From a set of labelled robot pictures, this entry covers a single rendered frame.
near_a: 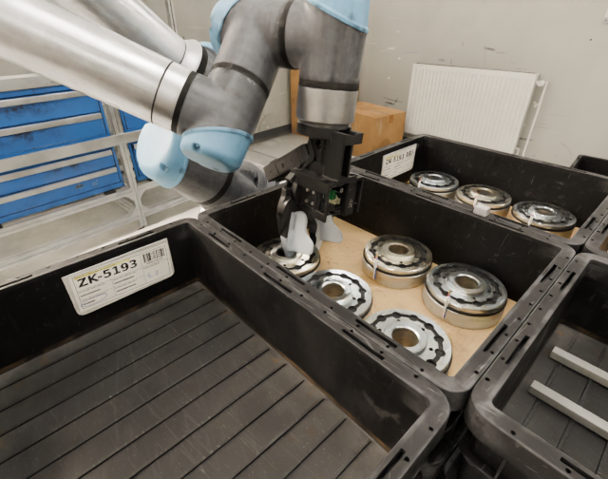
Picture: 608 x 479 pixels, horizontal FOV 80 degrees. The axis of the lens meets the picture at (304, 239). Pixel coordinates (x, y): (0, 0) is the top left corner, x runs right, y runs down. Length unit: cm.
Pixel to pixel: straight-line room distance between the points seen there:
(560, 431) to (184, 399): 38
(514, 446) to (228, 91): 41
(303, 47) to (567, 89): 314
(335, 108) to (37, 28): 31
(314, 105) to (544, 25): 314
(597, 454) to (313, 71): 47
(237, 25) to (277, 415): 44
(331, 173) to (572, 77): 312
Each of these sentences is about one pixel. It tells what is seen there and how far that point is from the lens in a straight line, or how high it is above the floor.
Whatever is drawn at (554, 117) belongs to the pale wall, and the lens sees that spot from 356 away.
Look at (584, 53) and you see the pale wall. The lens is 349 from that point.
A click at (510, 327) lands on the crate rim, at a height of 93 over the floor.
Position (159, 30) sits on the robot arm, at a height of 115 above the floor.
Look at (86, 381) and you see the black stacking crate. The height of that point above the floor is 83.
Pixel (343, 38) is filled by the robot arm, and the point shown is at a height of 115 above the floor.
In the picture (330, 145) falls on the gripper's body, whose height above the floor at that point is 103.
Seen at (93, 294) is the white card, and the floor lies 88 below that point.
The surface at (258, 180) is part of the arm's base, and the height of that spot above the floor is 88.
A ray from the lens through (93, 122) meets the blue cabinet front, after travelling 224.
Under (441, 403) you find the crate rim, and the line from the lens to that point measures 31.
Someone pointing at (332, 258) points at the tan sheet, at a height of 83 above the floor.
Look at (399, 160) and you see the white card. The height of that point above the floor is 89.
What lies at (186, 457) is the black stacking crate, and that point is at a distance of 40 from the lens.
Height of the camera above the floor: 117
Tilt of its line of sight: 32 degrees down
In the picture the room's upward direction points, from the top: straight up
